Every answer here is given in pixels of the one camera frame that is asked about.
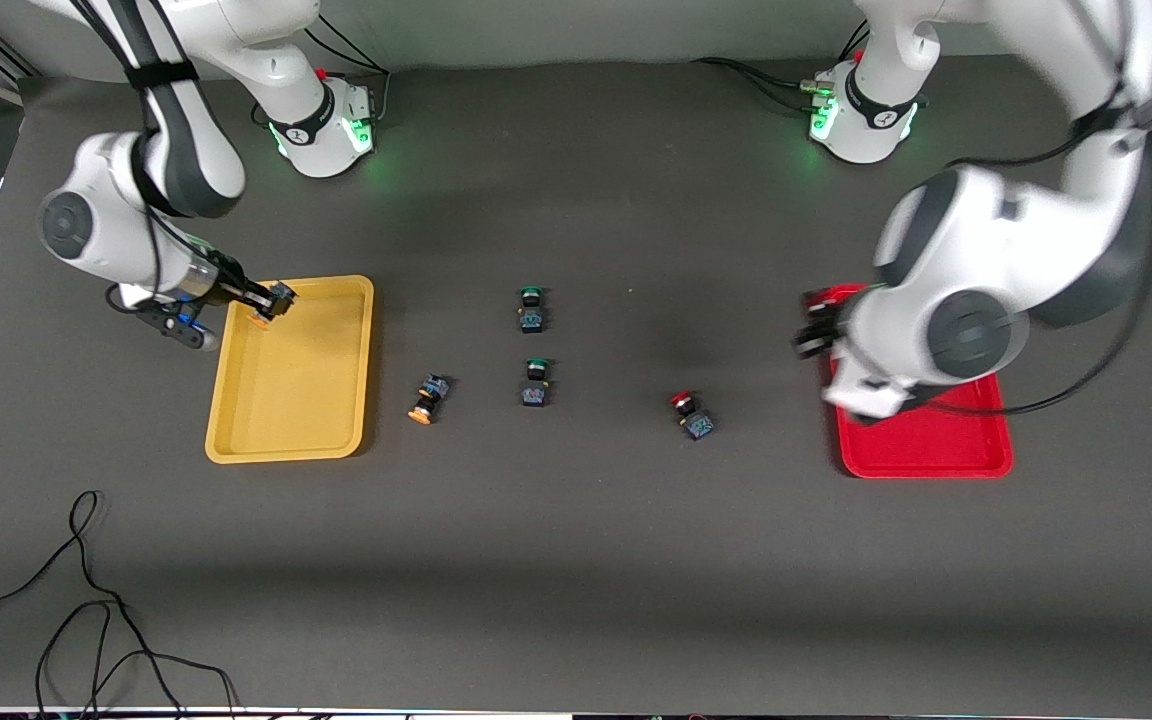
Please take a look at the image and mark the yellow push button switch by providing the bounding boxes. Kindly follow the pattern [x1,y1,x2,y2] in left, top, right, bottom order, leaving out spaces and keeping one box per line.
[407,373,453,426]
[247,282,298,330]

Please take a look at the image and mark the yellow plastic tray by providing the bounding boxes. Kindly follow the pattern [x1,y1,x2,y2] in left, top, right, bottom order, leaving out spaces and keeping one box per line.
[204,275,376,465]

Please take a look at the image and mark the red plastic tray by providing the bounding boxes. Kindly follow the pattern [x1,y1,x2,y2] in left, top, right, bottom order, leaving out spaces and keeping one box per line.
[821,284,1015,480]

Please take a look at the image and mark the dark grey table mat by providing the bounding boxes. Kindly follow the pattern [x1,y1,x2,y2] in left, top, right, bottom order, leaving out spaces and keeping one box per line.
[0,38,1152,717]

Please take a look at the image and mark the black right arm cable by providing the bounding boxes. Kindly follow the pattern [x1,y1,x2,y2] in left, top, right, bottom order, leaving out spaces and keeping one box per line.
[71,0,199,301]

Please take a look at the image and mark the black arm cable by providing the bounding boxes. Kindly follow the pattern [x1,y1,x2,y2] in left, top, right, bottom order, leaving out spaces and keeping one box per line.
[921,60,1152,418]
[71,0,199,301]

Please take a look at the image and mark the black right arm base cables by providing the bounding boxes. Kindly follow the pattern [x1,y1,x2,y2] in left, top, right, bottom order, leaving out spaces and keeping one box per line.
[304,20,393,128]

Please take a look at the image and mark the black arm base cables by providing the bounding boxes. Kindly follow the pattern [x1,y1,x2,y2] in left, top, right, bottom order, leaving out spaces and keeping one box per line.
[304,20,393,128]
[692,22,872,116]

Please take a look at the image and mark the black left arm base cables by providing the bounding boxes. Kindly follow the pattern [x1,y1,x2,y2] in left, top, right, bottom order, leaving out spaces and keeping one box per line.
[692,22,872,116]

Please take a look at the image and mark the green push button switch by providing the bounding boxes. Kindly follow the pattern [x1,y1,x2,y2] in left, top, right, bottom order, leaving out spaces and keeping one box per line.
[519,358,553,409]
[515,285,550,335]

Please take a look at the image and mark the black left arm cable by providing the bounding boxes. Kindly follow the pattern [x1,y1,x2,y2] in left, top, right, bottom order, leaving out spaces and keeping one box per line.
[921,60,1152,418]

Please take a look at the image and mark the thin black loose cable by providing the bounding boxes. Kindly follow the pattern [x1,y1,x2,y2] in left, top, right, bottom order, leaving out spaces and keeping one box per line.
[0,490,239,720]

